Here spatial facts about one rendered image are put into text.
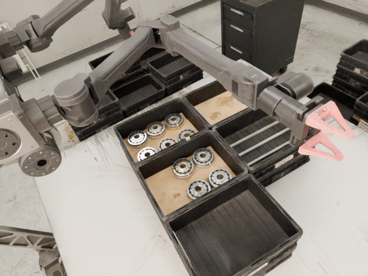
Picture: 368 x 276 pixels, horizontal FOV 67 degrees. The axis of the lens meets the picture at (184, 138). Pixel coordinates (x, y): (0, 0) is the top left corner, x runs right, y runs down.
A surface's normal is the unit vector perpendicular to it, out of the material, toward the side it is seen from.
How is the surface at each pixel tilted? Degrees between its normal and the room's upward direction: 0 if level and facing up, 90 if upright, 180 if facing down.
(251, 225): 0
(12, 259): 0
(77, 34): 90
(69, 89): 1
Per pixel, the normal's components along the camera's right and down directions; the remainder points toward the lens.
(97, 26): 0.55, 0.57
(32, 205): -0.12, -0.67
